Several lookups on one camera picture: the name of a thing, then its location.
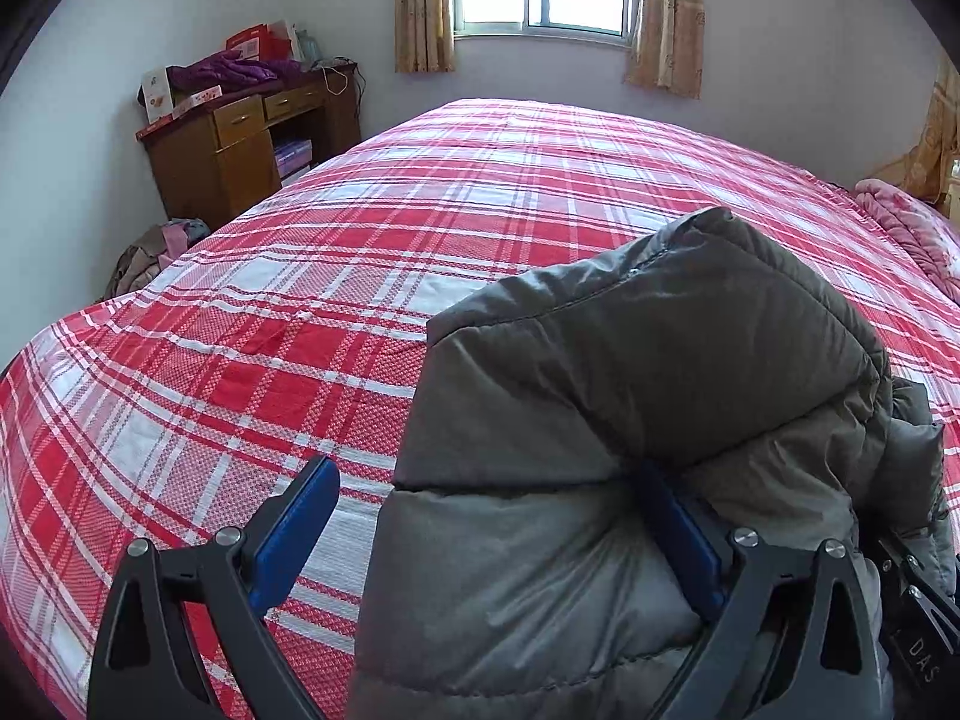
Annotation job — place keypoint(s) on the yellow patterned curtain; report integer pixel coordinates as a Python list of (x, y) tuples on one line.
[(934, 135)]

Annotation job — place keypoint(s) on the bed with red plaid sheet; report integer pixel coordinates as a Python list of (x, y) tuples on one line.
[(300, 277)]

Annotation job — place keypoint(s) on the pink blanket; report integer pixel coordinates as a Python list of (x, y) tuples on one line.
[(907, 221)]

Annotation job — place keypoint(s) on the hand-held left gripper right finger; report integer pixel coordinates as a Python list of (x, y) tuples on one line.
[(690, 540)]

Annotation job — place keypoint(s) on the grey down jacket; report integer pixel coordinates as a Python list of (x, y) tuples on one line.
[(637, 352)]

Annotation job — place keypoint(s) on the brown wooden desk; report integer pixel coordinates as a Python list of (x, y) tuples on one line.
[(240, 157)]

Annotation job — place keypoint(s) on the pile of clothes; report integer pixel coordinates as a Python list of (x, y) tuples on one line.
[(150, 255)]

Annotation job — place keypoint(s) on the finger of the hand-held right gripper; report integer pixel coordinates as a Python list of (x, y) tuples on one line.
[(919, 577)]

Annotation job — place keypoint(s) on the white printed box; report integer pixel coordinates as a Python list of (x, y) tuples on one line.
[(156, 94)]

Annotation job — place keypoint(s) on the flat red and white box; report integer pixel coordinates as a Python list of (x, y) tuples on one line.
[(184, 111)]

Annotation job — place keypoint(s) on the purple cloth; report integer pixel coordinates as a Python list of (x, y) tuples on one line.
[(225, 71)]

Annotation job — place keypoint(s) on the beige patterned curtain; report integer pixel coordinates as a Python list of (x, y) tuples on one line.
[(424, 7), (667, 15)]

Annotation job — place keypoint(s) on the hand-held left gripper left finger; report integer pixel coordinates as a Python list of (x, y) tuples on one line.
[(292, 532)]

